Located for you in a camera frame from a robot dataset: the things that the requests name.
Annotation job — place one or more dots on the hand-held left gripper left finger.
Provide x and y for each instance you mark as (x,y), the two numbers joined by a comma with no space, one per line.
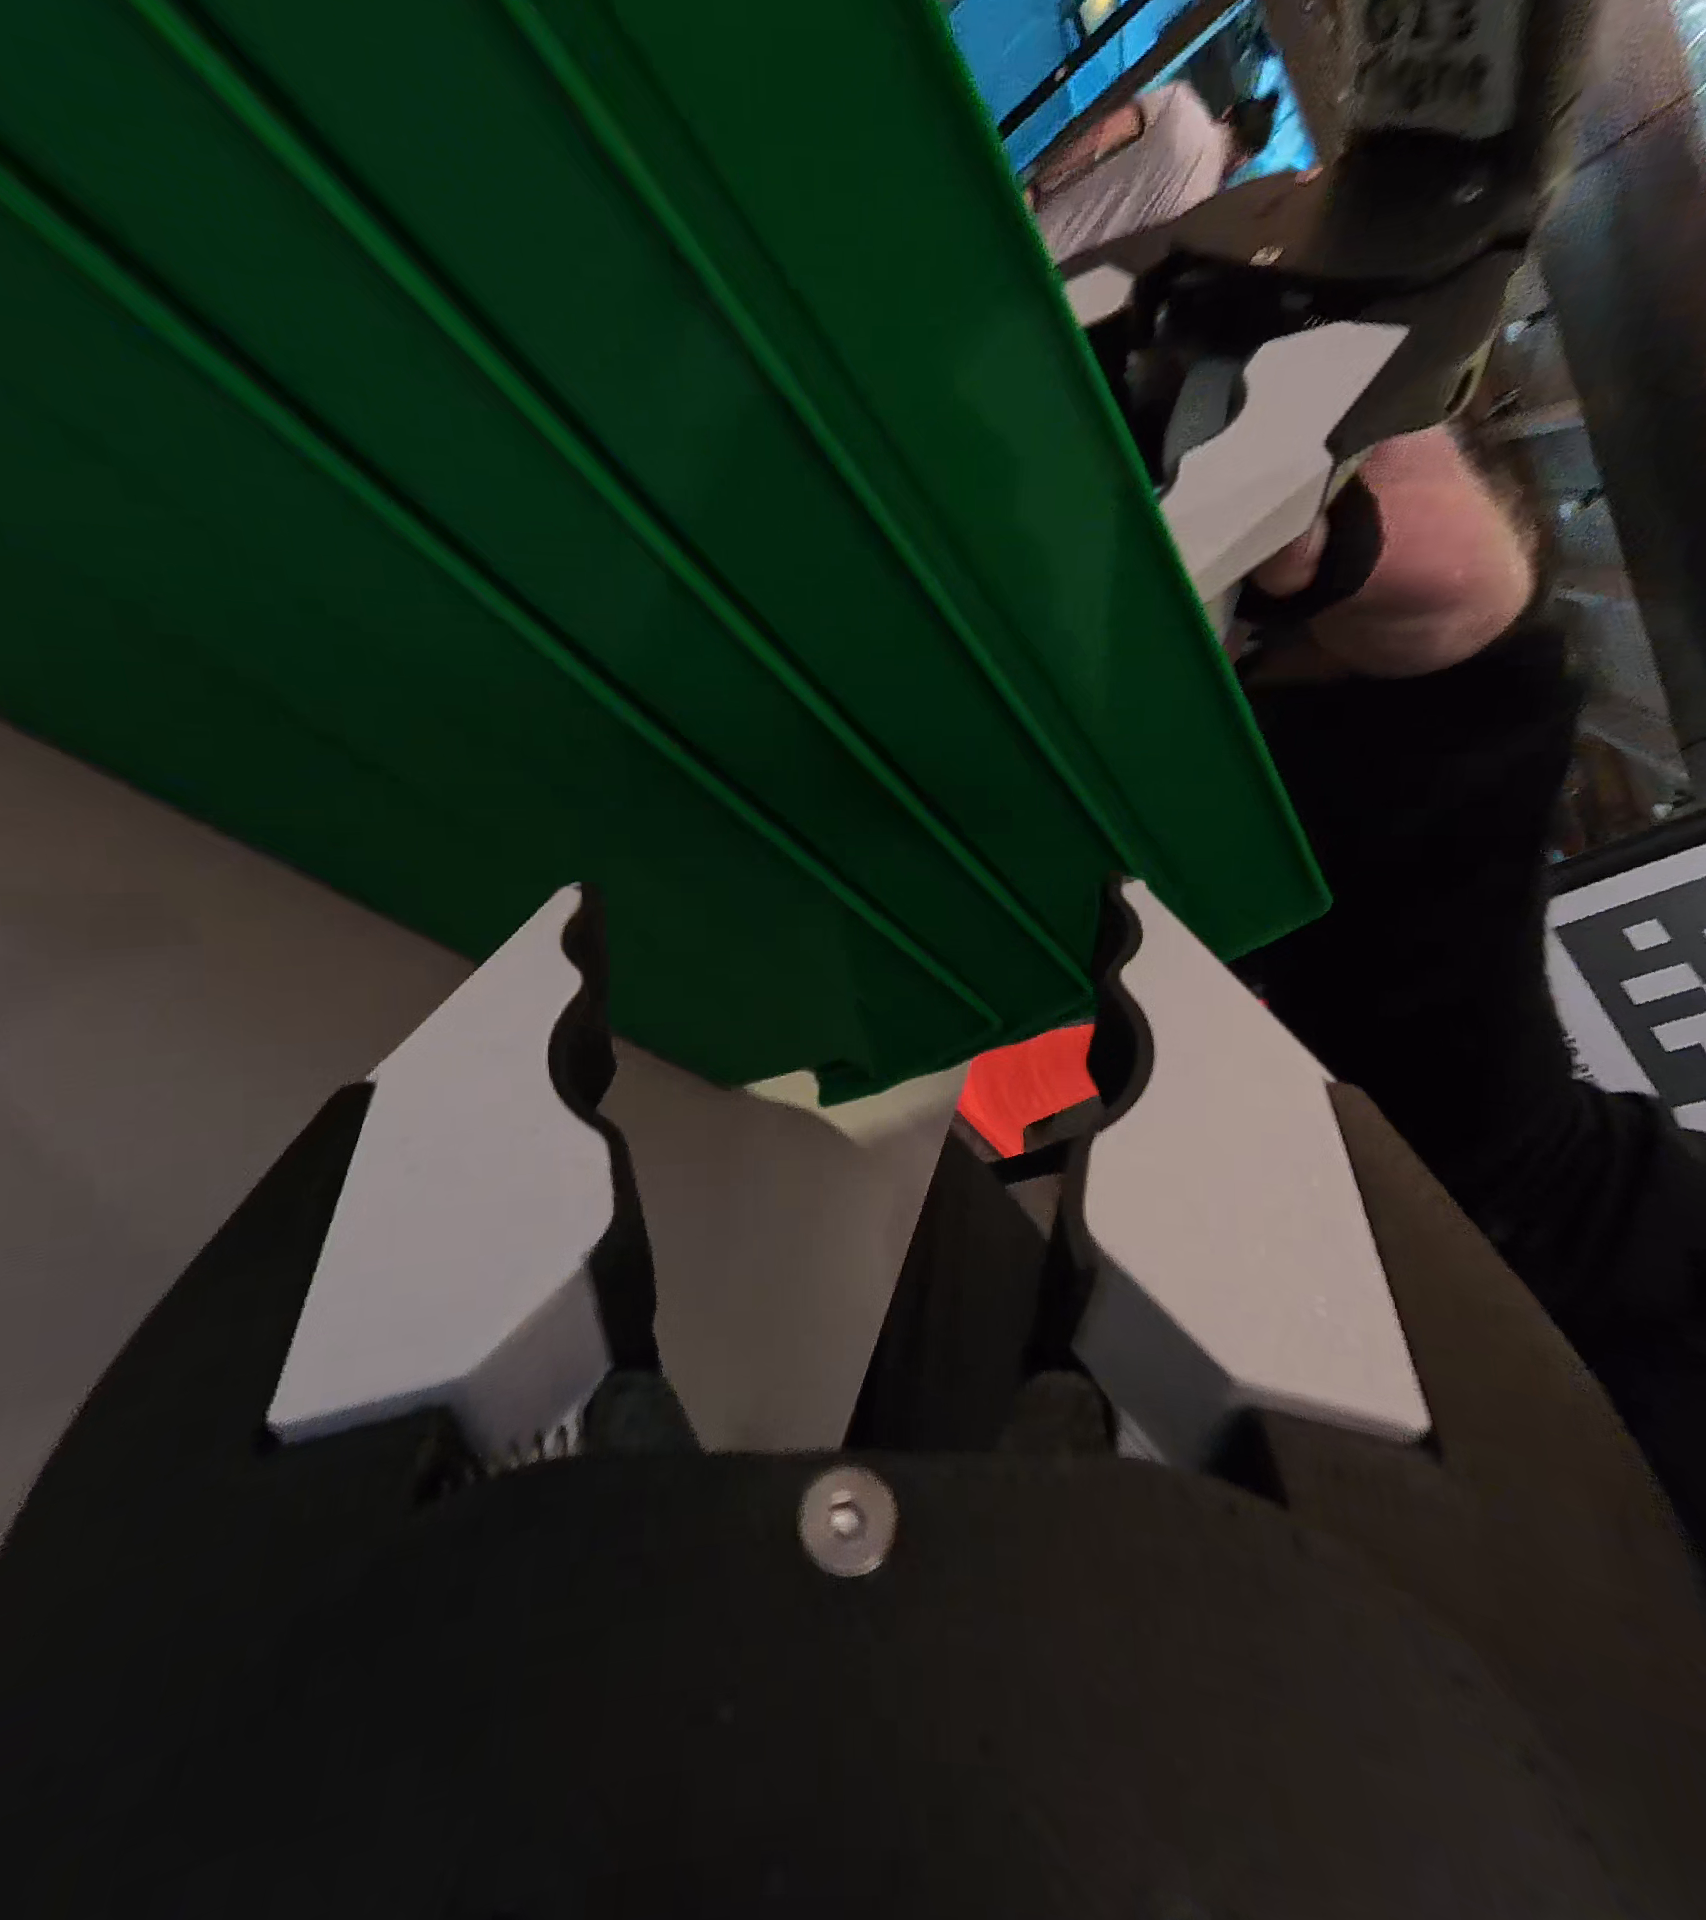
(462,1231)

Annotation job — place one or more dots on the stack of nested green bins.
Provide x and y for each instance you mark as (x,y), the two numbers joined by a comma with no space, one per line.
(493,451)

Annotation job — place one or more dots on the person's right hand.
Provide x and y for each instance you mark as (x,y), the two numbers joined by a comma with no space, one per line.
(1453,570)

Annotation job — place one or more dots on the orange traffic cone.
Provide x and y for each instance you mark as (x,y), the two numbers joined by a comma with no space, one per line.
(1018,1088)

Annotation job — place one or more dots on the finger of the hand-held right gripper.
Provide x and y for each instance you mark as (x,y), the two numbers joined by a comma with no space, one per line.
(1289,421)
(1101,292)

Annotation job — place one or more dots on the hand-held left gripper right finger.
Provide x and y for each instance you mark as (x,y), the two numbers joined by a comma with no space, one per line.
(1243,1231)

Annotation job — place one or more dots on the framed marker tag board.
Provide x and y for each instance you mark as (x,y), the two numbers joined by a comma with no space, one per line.
(1679,974)

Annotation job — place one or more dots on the person's right forearm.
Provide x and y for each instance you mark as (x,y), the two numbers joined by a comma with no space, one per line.
(1422,900)

